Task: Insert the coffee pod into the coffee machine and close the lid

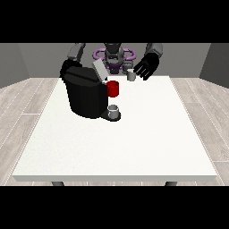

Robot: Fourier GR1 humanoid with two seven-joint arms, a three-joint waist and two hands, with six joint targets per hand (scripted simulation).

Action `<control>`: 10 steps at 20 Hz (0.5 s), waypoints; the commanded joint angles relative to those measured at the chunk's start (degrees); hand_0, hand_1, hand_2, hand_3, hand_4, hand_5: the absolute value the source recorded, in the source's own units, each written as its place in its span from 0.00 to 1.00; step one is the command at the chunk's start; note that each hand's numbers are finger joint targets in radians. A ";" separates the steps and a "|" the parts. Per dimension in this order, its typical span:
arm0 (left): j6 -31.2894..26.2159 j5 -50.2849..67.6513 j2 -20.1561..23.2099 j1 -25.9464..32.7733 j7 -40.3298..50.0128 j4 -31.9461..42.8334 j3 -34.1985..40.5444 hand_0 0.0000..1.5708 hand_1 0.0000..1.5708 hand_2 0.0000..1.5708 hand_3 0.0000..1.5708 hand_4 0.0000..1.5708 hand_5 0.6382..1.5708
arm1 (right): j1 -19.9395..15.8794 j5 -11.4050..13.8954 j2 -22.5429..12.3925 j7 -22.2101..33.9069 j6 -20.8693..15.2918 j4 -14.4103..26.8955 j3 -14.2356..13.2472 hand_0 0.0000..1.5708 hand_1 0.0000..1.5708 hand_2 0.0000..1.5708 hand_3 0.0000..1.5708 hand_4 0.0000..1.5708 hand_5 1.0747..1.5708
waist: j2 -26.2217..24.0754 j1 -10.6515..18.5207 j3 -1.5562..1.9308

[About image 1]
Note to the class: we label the black coffee machine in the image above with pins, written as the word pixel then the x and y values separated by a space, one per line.
pixel 85 95

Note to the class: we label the pale grey machine lid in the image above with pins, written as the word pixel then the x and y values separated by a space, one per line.
pixel 100 69

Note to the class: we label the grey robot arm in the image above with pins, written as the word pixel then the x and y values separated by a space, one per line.
pixel 76 51
pixel 154 49

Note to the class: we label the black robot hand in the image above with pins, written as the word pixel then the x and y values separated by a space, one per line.
pixel 67 66
pixel 147 66

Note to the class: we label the small grey coffee pod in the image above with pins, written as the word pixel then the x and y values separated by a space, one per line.
pixel 131 75

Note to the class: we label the small grey cup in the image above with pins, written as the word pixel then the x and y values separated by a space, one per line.
pixel 113 111

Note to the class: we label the grey robot trunk purple rings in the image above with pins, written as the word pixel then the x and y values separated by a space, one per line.
pixel 114 58

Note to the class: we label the dark table leg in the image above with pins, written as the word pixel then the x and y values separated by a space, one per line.
pixel 57 183
pixel 171 183

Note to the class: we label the red pod holder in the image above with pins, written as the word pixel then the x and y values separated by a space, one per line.
pixel 113 88

